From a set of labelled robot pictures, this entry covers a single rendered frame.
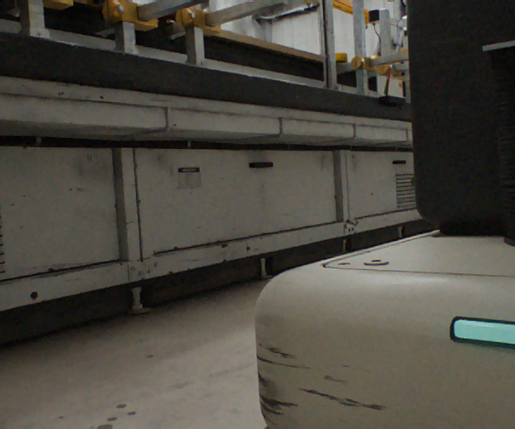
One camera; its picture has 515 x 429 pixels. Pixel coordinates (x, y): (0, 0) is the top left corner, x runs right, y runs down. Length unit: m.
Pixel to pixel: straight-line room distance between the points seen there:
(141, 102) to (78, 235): 0.41
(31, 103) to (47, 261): 0.46
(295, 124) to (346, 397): 1.61
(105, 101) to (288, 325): 1.02
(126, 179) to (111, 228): 0.15
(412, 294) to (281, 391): 0.16
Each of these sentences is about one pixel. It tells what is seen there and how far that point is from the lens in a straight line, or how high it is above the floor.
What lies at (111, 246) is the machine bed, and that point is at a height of 0.21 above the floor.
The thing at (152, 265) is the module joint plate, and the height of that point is 0.14.
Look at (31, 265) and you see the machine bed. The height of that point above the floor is 0.20.
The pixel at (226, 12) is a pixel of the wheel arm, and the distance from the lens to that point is 1.68.
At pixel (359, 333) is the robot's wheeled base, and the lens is 0.50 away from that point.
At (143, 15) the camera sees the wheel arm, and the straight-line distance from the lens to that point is 1.53.
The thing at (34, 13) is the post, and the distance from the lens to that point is 1.38.
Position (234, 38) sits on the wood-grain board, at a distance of 2.12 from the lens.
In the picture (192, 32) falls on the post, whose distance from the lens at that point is 1.69.
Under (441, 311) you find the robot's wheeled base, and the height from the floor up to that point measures 0.26.
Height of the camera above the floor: 0.37
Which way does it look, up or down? 3 degrees down
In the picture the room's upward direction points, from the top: 4 degrees counter-clockwise
